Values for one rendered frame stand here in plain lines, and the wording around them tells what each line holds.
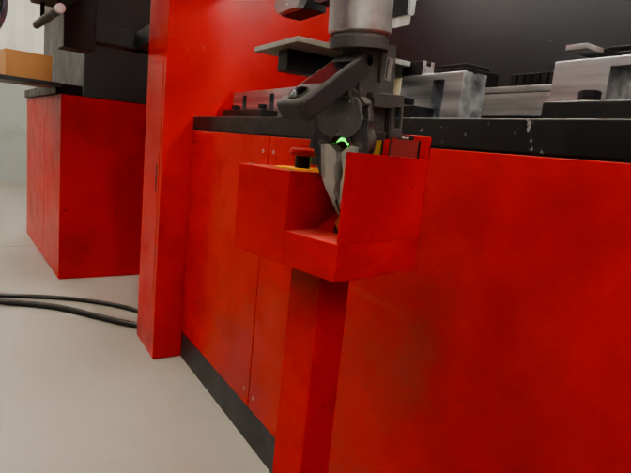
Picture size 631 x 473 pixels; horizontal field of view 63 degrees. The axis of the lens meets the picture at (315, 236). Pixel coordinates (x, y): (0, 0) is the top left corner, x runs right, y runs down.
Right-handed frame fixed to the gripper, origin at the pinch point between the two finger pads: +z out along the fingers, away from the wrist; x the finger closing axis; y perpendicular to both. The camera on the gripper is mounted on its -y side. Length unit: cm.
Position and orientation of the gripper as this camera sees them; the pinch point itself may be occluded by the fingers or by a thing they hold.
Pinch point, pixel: (338, 205)
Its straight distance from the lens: 64.7
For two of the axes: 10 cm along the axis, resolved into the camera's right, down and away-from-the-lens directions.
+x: -7.0, -1.9, 6.9
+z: -0.4, 9.7, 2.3
